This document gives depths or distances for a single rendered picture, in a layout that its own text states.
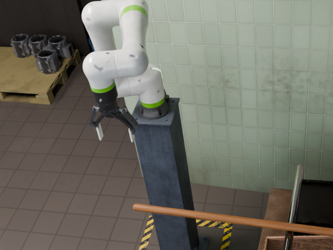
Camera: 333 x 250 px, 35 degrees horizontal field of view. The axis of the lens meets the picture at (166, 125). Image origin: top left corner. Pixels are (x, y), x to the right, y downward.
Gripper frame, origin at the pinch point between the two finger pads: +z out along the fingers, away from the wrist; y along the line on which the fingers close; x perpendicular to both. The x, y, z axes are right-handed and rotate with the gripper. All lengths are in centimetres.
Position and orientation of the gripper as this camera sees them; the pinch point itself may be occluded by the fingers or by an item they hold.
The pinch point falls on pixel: (116, 137)
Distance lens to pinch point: 211.9
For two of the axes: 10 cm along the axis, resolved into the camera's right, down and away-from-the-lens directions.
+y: -9.7, -0.5, 2.6
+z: 1.3, 7.5, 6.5
